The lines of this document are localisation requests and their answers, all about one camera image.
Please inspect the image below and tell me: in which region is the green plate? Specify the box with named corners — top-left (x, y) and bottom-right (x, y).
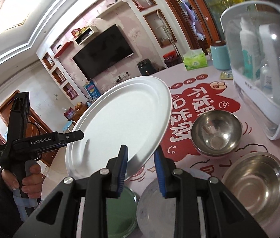
top-left (106, 186), bottom-right (138, 237)

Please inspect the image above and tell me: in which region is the blue patterned porcelain plate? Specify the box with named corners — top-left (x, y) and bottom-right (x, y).
top-left (136, 168), bottom-right (213, 238)

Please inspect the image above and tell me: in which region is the white paper plate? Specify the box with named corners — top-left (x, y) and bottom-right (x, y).
top-left (65, 76), bottom-right (172, 179)

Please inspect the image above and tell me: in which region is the pink steel bowl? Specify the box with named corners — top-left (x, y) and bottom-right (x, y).
top-left (191, 110), bottom-right (243, 158)

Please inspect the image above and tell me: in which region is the wide steel bowl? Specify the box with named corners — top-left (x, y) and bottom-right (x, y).
top-left (222, 152), bottom-right (280, 226)

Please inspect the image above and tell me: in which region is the left hand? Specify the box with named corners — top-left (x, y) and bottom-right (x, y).
top-left (1, 163), bottom-right (43, 199)

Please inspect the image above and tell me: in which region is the brown wooden door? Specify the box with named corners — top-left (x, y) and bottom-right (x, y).
top-left (0, 91), bottom-right (52, 167)

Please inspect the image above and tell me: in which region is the round light blue stool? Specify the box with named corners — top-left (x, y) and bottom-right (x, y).
top-left (62, 120), bottom-right (76, 133)

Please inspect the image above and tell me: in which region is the wooden tv cabinet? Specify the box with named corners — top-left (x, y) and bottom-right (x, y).
top-left (69, 104), bottom-right (88, 123)

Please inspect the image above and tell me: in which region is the blue poster box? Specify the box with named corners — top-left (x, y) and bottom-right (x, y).
top-left (83, 80), bottom-right (101, 101)

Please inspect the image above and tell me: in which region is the black air fryer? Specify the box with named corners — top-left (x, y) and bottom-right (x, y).
top-left (137, 59), bottom-right (154, 76)

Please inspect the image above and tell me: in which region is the red basket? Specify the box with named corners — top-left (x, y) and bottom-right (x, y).
top-left (163, 50), bottom-right (179, 62)

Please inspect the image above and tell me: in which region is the green tissue box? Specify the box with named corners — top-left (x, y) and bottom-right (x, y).
top-left (183, 48), bottom-right (208, 70)

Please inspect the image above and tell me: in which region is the black television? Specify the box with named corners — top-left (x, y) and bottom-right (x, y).
top-left (72, 25), bottom-right (133, 80)

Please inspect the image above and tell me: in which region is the teal canister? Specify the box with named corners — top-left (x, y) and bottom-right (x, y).
top-left (210, 40), bottom-right (231, 70)

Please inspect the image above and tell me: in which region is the white bottle sterilizer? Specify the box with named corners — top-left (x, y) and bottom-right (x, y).
top-left (221, 1), bottom-right (280, 140)

